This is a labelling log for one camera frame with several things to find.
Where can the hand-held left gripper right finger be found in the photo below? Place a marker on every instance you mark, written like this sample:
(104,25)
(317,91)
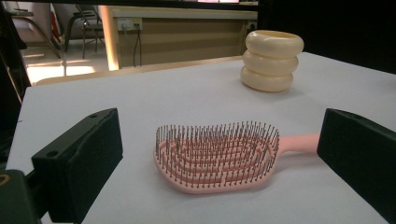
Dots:
(358,155)

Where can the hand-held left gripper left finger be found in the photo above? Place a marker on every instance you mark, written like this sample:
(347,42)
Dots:
(84,161)

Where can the cream ringed cup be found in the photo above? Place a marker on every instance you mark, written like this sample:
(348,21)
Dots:
(269,65)

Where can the pink hairbrush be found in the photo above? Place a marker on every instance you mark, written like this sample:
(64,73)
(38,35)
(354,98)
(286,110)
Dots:
(218,183)

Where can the white board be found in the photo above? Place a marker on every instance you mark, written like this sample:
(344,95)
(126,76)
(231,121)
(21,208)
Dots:
(174,99)

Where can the dark metal chair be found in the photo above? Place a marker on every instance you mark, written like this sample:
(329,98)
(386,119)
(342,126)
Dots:
(88,21)

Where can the beige chair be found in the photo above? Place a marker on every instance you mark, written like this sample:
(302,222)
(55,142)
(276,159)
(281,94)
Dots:
(34,28)

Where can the wooden counter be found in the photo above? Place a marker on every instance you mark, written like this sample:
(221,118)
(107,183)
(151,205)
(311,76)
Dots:
(186,40)

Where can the white wall socket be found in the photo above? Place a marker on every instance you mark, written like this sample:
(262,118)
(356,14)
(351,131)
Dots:
(129,23)

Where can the dark wall socket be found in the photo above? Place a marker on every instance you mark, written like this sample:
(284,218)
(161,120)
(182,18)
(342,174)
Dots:
(252,25)

